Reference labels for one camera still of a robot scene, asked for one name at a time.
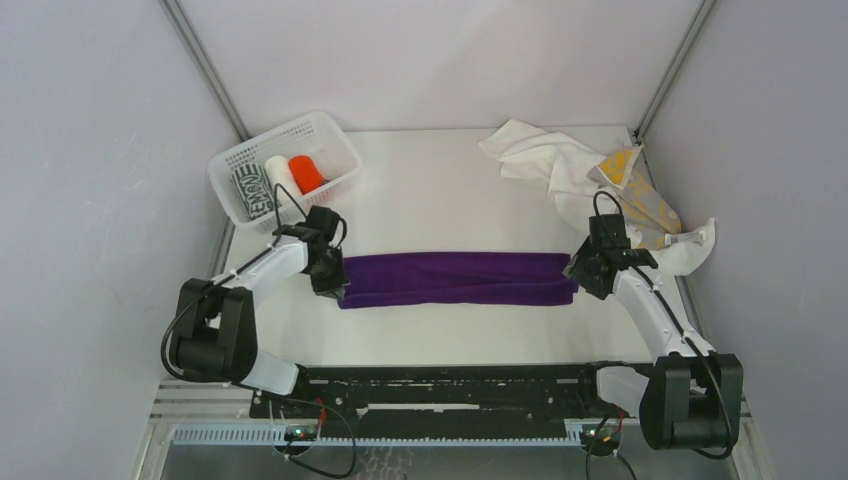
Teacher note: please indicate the white plastic basket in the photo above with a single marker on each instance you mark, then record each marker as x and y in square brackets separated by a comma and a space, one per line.
[315, 135]

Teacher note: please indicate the small white towel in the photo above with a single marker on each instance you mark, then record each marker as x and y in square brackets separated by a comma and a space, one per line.
[524, 152]

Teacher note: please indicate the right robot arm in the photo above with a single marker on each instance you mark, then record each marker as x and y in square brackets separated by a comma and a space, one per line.
[691, 398]

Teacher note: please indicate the orange towel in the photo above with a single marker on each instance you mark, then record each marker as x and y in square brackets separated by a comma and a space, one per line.
[305, 173]

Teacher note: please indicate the aluminium corner post left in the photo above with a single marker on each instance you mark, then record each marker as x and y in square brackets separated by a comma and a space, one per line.
[193, 45]

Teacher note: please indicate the large white towel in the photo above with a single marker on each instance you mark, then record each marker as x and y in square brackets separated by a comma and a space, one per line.
[577, 198]

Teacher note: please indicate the rolled white towel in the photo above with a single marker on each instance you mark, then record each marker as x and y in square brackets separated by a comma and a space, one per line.
[279, 173]

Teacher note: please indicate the grey yellow patterned towel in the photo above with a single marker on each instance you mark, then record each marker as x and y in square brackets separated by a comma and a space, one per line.
[643, 207]

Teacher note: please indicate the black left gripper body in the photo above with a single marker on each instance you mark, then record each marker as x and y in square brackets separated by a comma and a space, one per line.
[330, 274]

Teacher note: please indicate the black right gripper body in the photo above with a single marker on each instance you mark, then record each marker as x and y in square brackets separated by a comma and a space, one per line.
[594, 285]

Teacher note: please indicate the aluminium corner post right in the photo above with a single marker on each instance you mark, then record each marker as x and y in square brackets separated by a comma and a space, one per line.
[693, 32]

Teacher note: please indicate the white slotted cable duct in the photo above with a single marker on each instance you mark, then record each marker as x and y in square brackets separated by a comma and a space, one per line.
[568, 434]

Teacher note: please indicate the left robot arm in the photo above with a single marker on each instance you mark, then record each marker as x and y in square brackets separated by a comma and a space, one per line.
[213, 337]

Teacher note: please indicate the aluminium corner post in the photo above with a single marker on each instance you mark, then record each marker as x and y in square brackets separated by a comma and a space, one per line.
[693, 32]
[193, 45]

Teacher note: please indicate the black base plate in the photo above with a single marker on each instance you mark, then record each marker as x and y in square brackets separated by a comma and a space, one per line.
[462, 400]

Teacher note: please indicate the purple towel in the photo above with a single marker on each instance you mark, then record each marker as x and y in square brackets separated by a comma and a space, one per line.
[481, 278]

